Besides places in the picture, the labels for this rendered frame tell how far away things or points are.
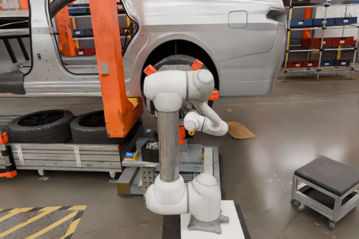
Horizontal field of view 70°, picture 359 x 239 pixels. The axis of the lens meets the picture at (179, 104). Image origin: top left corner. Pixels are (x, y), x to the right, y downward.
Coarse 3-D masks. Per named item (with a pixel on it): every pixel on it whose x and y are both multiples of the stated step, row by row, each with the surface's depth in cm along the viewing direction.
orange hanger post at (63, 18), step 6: (66, 6) 480; (60, 12) 472; (66, 12) 480; (60, 18) 476; (66, 18) 480; (60, 24) 479; (66, 24) 480; (60, 30) 483; (66, 30) 481; (60, 36) 486; (66, 36) 485; (66, 42) 488; (72, 42) 500; (66, 48) 492; (72, 48) 500; (66, 54) 496; (72, 54) 499
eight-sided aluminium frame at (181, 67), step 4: (160, 68) 217; (164, 68) 216; (168, 68) 216; (172, 68) 220; (176, 68) 215; (180, 68) 215; (184, 68) 214; (188, 68) 214; (148, 100) 227; (148, 104) 228; (148, 108) 229; (156, 112) 230; (156, 116) 231; (180, 120) 234; (180, 124) 230
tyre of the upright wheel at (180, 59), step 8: (176, 56) 229; (184, 56) 231; (160, 64) 224; (168, 64) 223; (176, 64) 223; (184, 64) 222; (192, 64) 221; (144, 80) 231; (144, 96) 235; (208, 104) 230
